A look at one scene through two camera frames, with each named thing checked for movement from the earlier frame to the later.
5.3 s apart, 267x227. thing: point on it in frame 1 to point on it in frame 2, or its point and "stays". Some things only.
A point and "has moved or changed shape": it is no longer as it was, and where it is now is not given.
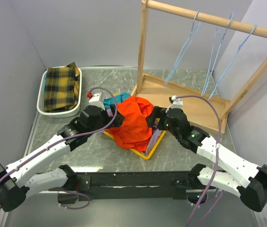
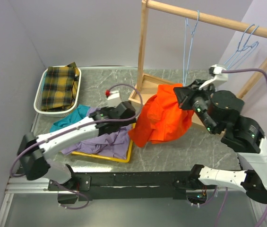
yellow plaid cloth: x=62 y=88 stays
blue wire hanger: x=193 y=33 has moved or changed shape
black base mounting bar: x=132 y=186 stays
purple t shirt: x=156 y=134 to x=113 y=144
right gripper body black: x=172 y=130 to x=198 y=100
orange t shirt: x=134 y=132 has moved or changed shape
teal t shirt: x=120 y=98 to x=81 y=112
